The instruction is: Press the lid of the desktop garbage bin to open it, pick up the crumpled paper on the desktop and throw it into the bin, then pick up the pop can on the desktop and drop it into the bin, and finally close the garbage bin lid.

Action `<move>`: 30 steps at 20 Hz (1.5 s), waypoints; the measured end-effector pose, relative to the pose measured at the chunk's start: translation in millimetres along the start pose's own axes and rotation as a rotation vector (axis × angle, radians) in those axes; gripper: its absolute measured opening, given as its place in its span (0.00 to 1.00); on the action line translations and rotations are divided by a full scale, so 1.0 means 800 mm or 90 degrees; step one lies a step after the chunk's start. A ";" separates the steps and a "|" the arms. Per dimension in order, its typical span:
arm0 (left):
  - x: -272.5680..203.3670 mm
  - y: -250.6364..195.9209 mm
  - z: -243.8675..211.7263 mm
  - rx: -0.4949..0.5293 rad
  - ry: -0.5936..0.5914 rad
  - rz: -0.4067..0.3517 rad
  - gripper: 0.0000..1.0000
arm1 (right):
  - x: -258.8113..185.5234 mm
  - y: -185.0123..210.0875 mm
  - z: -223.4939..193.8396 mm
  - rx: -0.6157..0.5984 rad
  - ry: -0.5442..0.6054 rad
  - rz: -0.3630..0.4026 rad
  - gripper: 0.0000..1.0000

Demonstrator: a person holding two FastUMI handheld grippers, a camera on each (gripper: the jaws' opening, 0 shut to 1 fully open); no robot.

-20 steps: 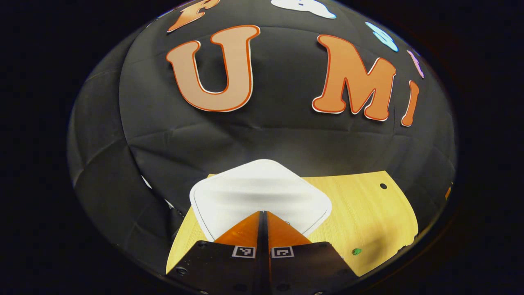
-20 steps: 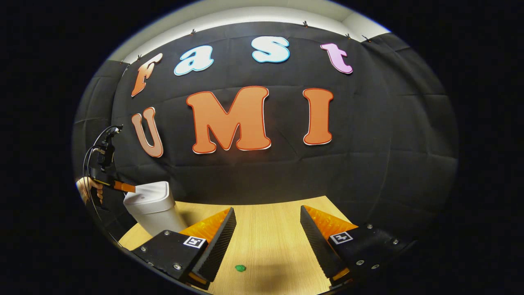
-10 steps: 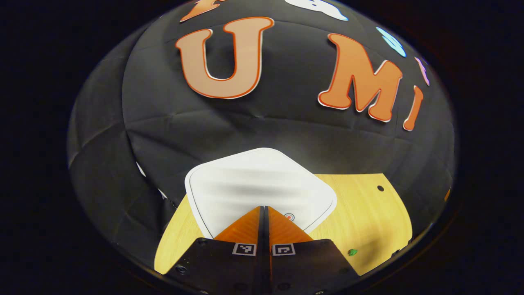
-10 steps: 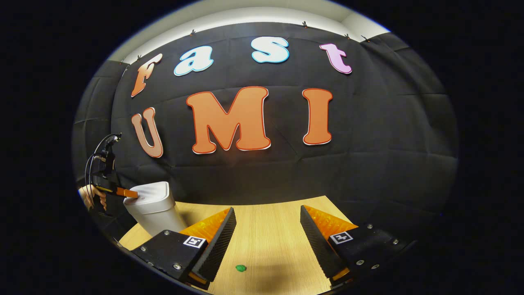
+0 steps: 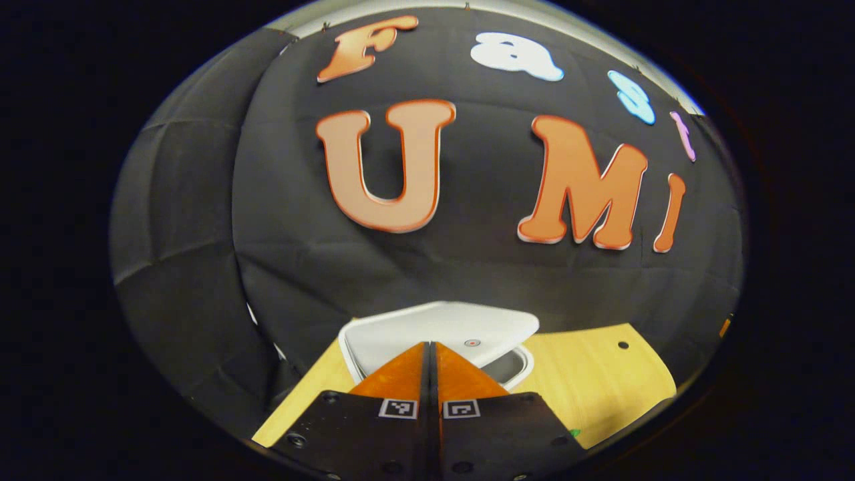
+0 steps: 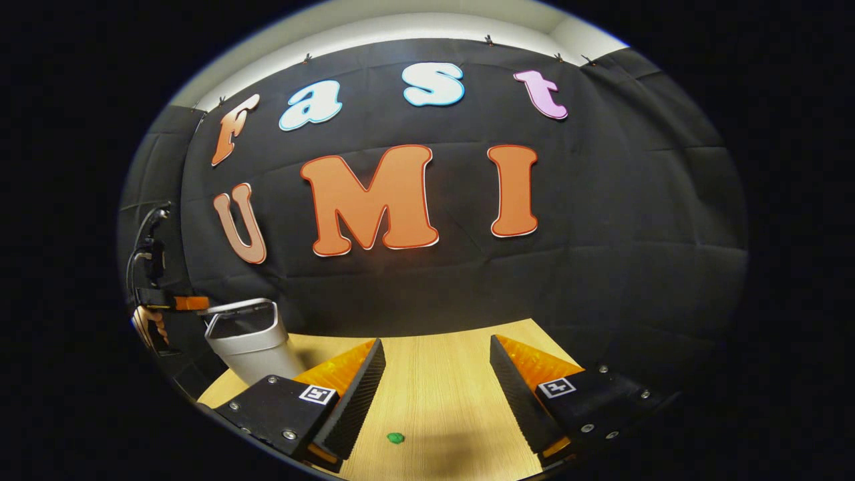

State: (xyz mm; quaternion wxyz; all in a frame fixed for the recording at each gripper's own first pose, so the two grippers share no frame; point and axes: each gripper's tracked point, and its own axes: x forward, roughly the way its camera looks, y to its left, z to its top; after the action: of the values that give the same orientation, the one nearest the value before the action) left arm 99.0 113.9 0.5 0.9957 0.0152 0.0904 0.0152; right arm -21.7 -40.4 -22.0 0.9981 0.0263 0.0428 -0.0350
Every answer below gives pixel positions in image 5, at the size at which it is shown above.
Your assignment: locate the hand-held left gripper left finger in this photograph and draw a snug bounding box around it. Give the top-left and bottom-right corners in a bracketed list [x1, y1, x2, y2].
[252, 342, 432, 481]

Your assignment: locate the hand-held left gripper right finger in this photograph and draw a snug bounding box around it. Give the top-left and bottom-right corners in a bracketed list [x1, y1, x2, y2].
[431, 342, 588, 481]

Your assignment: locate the white desktop garbage bin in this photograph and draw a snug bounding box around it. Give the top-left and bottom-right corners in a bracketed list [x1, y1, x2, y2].
[338, 301, 540, 395]

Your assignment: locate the wooden desktop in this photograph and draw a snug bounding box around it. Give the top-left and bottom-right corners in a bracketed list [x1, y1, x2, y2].
[252, 323, 677, 450]

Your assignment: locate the black backdrop cloth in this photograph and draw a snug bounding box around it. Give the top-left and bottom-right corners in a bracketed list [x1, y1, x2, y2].
[110, 7, 745, 442]

